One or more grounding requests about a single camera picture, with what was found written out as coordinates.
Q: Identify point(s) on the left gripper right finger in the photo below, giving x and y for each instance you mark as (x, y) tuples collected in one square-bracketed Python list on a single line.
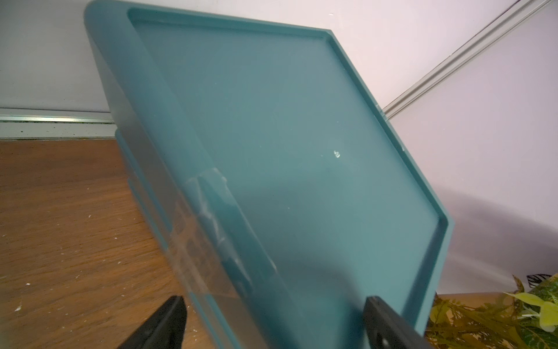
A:
[(387, 329)]

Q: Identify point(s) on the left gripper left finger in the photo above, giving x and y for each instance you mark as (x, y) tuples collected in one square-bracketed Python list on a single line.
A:
[(165, 328)]

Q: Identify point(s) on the teal three-drawer cabinet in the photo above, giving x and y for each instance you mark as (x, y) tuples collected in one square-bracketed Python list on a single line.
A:
[(272, 180)]

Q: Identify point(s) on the artificial green plant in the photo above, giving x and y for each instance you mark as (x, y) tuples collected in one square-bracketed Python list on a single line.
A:
[(518, 319)]

